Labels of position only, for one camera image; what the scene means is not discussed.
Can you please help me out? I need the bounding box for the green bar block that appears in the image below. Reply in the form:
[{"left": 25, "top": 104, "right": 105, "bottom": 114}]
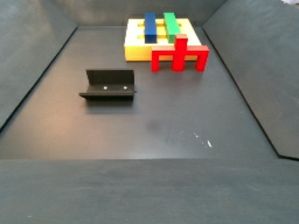
[{"left": 163, "top": 12, "right": 180, "bottom": 44}]

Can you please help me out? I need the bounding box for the yellow slotted board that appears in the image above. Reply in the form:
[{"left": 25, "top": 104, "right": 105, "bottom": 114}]
[{"left": 124, "top": 18, "right": 201, "bottom": 61}]

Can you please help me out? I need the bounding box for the black angled bracket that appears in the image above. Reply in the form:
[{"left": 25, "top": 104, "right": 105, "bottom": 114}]
[{"left": 79, "top": 68, "right": 136, "bottom": 101}]

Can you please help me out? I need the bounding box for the red three-legged block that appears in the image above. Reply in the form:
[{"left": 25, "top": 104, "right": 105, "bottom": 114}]
[{"left": 151, "top": 34, "right": 209, "bottom": 72}]

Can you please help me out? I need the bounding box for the blue bar block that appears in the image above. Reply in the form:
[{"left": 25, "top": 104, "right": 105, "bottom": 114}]
[{"left": 144, "top": 12, "right": 156, "bottom": 44}]

